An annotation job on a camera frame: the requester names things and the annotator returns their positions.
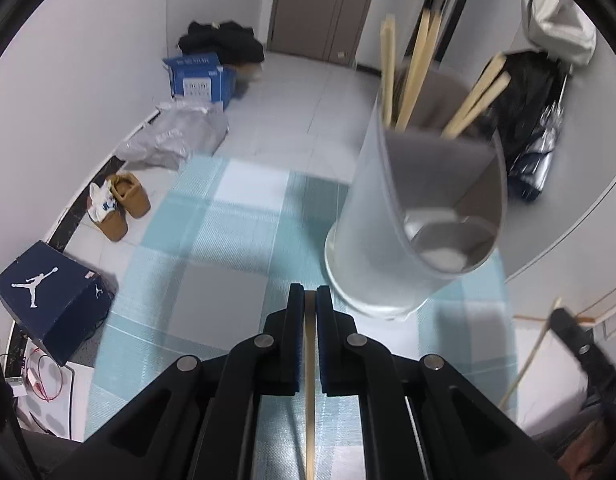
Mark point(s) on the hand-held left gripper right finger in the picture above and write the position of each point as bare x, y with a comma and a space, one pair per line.
324, 360

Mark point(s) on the brown shoe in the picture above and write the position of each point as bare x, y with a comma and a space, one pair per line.
132, 195
110, 222

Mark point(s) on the white plastic utensil holder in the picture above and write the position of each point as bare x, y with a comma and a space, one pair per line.
373, 220

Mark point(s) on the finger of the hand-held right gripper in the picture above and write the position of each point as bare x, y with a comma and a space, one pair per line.
570, 327

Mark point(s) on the white power strip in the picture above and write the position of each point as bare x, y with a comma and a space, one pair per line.
16, 385

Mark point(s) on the navy shoe box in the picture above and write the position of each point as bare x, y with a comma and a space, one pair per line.
47, 300

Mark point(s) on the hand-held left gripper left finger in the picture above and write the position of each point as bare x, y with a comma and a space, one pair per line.
300, 355

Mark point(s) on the brown door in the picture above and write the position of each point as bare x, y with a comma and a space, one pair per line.
313, 5

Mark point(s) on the white paper stuffing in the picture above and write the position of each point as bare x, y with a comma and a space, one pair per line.
101, 200

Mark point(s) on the black backpack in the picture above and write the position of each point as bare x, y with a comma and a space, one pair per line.
523, 100

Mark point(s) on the brown cardboard box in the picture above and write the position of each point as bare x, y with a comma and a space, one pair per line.
249, 72

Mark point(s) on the thin bamboo chopstick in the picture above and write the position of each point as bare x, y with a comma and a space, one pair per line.
310, 410
530, 360

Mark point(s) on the bundle of wooden chopsticks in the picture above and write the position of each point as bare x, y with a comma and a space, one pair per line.
387, 75

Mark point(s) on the pile of black clothes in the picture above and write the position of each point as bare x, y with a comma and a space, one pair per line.
222, 42

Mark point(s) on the blue cardboard box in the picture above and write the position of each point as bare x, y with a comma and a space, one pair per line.
197, 85

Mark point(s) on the silver folded umbrella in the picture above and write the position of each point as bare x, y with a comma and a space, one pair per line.
538, 160

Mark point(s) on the white hanging bag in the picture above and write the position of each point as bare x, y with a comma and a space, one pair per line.
558, 15

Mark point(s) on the grey plastic bag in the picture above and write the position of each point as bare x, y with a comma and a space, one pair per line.
177, 135

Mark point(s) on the teal checked tablecloth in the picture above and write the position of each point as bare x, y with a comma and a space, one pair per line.
212, 260

